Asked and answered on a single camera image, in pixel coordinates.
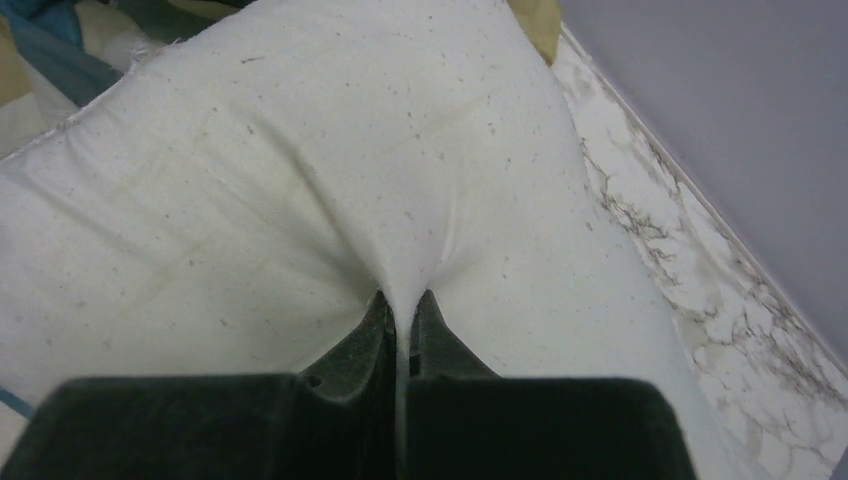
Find blue beige checked pillowcase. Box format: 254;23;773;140
0;0;564;422

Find white pillow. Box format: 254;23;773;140
0;0;776;480

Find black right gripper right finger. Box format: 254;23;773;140
405;290;498;479

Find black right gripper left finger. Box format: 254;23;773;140
301;292;396;479

